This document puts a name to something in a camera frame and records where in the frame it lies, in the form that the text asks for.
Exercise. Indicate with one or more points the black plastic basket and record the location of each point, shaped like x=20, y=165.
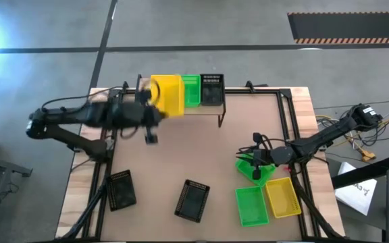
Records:
x=192, y=200
x=212, y=91
x=122, y=190

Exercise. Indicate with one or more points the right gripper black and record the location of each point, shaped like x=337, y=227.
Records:
x=263, y=157

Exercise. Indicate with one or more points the white paper sheet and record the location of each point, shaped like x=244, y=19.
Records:
x=356, y=192

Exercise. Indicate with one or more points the yellow plastic basket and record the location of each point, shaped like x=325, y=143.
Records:
x=283, y=197
x=172, y=96

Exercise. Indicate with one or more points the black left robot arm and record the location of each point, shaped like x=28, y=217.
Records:
x=79, y=116

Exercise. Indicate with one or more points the black desk beam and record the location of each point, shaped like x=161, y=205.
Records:
x=366, y=172

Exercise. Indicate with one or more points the black hazard-striped floor mat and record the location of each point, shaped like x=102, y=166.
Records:
x=350, y=27

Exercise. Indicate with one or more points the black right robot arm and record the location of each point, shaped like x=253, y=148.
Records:
x=316, y=141

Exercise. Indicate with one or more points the green plastic basket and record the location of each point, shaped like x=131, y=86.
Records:
x=267, y=175
x=252, y=206
x=192, y=91

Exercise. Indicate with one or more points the black aluminium table frame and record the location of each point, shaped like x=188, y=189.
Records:
x=258, y=91

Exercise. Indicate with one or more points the wooden shelf with black legs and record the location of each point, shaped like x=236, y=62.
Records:
x=203, y=110

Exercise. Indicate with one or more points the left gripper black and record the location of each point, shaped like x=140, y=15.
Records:
x=150, y=116

